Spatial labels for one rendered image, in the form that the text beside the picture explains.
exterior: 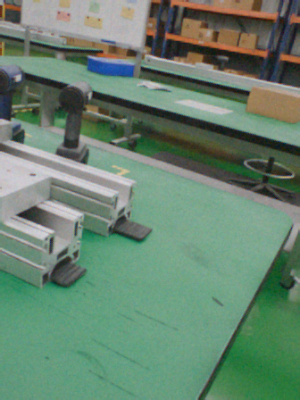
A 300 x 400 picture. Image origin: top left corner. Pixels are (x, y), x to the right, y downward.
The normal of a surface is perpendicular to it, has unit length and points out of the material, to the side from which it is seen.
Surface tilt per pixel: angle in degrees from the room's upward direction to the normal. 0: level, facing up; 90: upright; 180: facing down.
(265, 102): 89
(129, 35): 90
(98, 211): 90
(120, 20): 90
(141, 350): 0
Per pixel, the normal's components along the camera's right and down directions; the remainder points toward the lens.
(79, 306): 0.16, -0.90
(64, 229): -0.41, 0.30
